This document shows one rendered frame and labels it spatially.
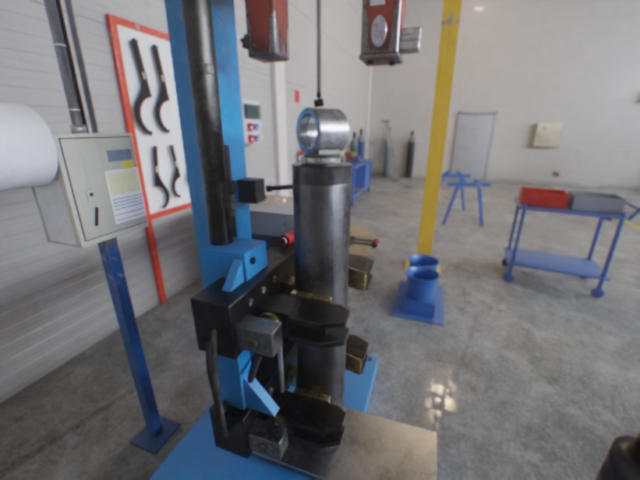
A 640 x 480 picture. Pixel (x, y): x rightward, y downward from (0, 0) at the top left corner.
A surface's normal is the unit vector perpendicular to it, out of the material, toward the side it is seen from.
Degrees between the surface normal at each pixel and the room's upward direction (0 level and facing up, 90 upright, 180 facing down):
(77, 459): 0
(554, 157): 90
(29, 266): 90
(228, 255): 90
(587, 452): 0
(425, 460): 0
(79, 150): 90
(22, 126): 64
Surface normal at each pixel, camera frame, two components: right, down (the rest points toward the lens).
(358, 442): 0.00, -0.94
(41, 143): 0.94, 0.05
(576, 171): -0.33, 0.32
